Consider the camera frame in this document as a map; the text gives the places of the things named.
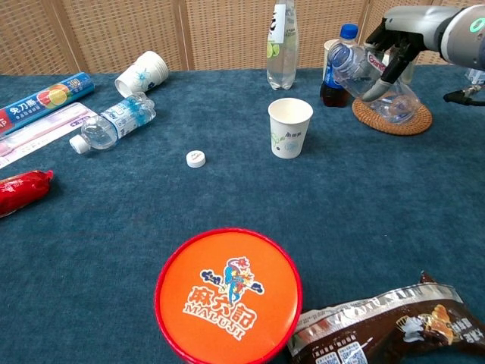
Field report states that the clear plastic bottle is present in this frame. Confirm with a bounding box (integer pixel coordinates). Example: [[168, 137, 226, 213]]
[[327, 41, 424, 124]]

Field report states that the blue label bottle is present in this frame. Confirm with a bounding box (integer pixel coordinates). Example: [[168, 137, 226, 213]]
[[69, 91, 157, 155]]

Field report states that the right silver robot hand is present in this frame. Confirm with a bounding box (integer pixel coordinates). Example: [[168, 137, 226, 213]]
[[361, 5, 449, 102]]

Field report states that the white bottle cap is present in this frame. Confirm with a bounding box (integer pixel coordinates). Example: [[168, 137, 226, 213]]
[[186, 149, 207, 168]]

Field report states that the blue-cap cola bottle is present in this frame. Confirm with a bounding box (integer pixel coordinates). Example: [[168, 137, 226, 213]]
[[320, 23, 360, 108]]

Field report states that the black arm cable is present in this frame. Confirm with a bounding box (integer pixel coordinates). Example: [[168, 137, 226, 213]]
[[443, 83, 485, 106]]

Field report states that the plain white paper cup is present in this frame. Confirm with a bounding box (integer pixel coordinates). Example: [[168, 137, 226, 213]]
[[323, 39, 341, 81]]

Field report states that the green label glass bottle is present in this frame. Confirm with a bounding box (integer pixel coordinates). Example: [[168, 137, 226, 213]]
[[265, 0, 299, 91]]

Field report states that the woven rattan coaster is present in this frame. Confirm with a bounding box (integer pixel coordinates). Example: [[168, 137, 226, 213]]
[[351, 90, 433, 137]]

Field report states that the brown snack wrapper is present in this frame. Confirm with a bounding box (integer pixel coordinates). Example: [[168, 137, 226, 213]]
[[286, 270, 485, 364]]

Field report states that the red biscuit pack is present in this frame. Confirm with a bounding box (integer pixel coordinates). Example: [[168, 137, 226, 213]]
[[0, 169, 55, 219]]

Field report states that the plastic wrap box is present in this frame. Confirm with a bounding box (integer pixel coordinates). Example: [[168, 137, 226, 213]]
[[0, 71, 95, 137]]

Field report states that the white toothbrush package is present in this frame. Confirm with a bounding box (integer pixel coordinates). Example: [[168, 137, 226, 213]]
[[0, 102, 94, 170]]

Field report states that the orange round lid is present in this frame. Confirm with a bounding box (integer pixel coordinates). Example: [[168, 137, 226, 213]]
[[154, 227, 303, 364]]

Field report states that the bamboo folding screen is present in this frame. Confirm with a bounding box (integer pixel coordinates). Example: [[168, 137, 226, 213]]
[[0, 0, 485, 76]]

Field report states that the upright white paper cup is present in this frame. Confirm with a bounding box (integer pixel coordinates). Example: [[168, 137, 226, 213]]
[[268, 97, 314, 159]]

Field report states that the blue tablecloth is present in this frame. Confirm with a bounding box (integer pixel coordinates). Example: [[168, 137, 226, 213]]
[[0, 66, 485, 364]]

